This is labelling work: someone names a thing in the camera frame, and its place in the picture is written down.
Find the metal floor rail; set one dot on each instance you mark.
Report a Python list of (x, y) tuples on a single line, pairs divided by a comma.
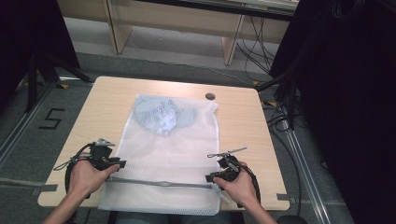
[(306, 174), (21, 124)]

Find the light blue garment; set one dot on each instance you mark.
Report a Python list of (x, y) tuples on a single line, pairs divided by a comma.
[(162, 115)]

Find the black metal stand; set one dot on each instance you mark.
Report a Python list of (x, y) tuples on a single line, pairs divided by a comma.
[(32, 81), (291, 99)]

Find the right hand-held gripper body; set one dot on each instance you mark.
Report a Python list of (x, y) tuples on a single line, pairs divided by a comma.
[(229, 165)]

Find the black round object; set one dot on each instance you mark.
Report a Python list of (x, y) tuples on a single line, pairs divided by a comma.
[(291, 220)]

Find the white mesh laundry bag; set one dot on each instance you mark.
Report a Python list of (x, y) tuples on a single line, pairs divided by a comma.
[(168, 155)]

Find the grey tape strip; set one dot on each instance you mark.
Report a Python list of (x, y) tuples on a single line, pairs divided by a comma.
[(49, 187), (285, 197)]

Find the black curtain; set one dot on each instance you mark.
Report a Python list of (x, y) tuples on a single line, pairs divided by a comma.
[(28, 37), (348, 93)]

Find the light wooden desk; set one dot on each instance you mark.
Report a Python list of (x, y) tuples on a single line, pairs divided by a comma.
[(174, 18)]

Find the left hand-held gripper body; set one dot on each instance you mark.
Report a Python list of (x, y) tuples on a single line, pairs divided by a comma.
[(100, 154)]

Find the person's left hand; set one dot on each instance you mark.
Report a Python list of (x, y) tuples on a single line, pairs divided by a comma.
[(85, 179)]

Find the person's right hand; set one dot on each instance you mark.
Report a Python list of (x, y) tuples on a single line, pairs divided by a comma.
[(238, 188)]

